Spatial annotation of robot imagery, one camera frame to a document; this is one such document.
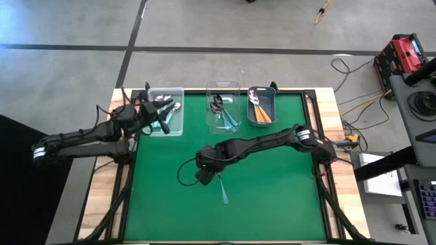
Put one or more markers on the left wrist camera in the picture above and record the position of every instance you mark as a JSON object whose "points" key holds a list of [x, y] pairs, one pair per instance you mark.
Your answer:
{"points": [[148, 109]]}

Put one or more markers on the clear plastic bin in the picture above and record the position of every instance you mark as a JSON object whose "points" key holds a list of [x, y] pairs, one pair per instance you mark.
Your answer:
{"points": [[235, 102]]}

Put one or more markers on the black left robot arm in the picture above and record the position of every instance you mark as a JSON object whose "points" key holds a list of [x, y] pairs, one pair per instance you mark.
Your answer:
{"points": [[85, 136]]}

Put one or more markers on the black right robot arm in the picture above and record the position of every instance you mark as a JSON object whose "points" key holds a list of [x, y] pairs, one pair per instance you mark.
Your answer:
{"points": [[265, 139]]}

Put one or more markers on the white paper sheet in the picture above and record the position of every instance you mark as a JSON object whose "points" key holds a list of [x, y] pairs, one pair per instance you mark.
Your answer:
{"points": [[381, 183]]}

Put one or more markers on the dark keyboard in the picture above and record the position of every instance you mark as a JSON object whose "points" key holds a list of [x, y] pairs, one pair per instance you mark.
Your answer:
{"points": [[428, 200]]}

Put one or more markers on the black pole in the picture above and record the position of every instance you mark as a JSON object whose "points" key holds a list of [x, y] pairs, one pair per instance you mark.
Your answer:
{"points": [[422, 72]]}

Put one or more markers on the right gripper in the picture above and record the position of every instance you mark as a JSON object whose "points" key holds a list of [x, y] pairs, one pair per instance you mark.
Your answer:
{"points": [[206, 177]]}

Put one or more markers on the yellow connector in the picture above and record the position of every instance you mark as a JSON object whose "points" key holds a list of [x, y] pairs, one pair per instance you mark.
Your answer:
{"points": [[352, 139]]}

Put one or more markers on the blue-grey plastic bin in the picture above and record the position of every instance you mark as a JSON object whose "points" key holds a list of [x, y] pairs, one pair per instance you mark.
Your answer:
{"points": [[270, 102]]}

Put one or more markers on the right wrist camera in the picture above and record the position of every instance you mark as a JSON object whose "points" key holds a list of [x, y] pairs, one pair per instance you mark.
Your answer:
{"points": [[213, 152]]}

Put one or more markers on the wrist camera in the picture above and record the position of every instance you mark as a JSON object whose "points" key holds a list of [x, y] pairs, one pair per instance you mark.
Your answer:
{"points": [[213, 152], [148, 109]]}

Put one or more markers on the grey side desk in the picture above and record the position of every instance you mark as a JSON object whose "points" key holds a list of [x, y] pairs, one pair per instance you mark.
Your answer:
{"points": [[405, 112]]}

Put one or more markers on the red tool case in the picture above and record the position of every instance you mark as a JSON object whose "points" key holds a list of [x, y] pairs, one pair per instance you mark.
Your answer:
{"points": [[403, 54]]}

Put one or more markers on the translucent white plastic bin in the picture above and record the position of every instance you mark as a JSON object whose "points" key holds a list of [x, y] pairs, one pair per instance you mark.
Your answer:
{"points": [[177, 126]]}

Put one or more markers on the green table mat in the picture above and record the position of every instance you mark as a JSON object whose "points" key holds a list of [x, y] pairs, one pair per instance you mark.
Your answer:
{"points": [[190, 224]]}

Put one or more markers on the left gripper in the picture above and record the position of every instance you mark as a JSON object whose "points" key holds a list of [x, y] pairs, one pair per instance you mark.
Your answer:
{"points": [[165, 129]]}

